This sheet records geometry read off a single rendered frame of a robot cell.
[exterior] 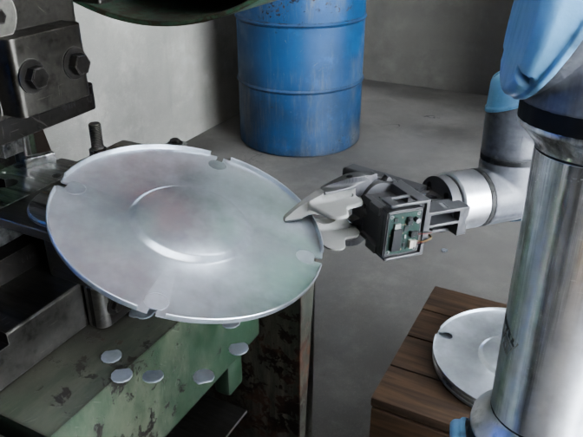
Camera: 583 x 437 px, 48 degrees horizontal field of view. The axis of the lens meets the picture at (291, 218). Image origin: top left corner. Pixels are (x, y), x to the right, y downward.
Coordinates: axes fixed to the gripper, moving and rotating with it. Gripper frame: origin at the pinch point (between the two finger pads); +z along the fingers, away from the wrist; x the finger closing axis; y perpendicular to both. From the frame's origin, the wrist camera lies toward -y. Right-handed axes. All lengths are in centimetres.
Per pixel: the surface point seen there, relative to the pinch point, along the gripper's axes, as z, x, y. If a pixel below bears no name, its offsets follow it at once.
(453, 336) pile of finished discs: -41, 37, -14
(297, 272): 3.4, 1.5, 9.0
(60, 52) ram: 22.2, -17.2, -12.5
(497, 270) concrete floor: -110, 70, -73
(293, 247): 2.1, 0.8, 5.2
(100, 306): 21.6, 9.7, -4.1
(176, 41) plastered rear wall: -49, 26, -226
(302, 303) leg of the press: -7.8, 20.3, -10.8
